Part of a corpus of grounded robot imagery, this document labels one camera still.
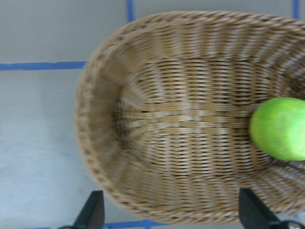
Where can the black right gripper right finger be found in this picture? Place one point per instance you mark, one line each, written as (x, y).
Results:
(254, 214)

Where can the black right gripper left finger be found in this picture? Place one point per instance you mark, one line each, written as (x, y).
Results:
(92, 215)

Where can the green apple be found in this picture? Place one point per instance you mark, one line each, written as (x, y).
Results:
(277, 127)

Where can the woven wicker basket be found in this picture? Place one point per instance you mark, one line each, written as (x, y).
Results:
(162, 112)

